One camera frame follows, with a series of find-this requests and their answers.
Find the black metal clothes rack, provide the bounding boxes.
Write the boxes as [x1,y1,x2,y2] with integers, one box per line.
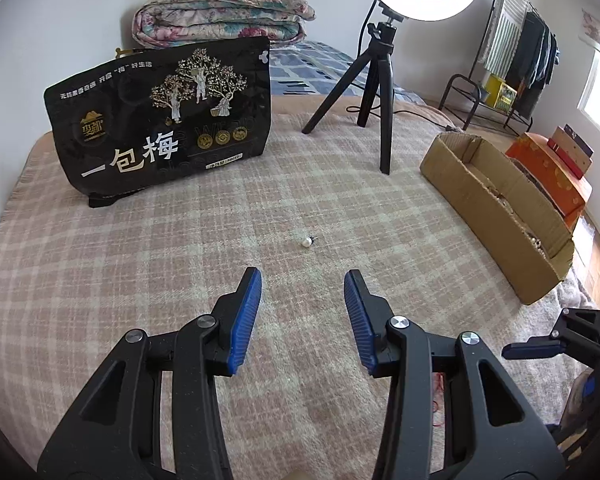
[439,0,561,136]

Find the cardboard box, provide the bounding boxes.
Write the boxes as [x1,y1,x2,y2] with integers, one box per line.
[420,131,576,306]

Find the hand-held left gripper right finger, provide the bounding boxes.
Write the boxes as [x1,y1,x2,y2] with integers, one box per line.
[344,269,566,480]

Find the brown flat box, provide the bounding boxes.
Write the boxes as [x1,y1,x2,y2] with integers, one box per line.
[547,125,595,180]

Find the folded floral quilt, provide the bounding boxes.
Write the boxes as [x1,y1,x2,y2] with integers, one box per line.
[132,0,317,51]

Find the yellow box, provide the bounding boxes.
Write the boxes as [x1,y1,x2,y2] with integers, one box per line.
[484,74,518,110]

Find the pink plaid blanket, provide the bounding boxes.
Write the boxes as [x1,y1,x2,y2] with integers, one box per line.
[0,95,596,480]

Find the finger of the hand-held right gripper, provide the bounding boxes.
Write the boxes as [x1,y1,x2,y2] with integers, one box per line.
[501,337,563,360]

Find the striped hanging cloth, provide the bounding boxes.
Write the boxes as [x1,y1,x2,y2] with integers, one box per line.
[482,0,528,68]

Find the orange cloth covered table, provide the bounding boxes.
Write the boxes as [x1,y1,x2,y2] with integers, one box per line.
[505,132,593,233]

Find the dark hanging clothes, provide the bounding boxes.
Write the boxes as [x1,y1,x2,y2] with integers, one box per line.
[510,10,561,111]

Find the black power cable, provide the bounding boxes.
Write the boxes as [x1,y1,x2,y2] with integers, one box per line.
[347,0,448,128]

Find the black snack bag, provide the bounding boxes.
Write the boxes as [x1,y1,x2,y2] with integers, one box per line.
[44,36,272,208]

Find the black tripod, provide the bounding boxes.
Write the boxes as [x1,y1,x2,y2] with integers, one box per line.
[302,20,396,176]

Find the blue patterned bedsheet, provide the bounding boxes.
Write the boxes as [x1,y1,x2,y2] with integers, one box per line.
[267,40,426,106]

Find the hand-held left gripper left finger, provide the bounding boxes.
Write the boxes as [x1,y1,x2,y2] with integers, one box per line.
[37,267,263,480]

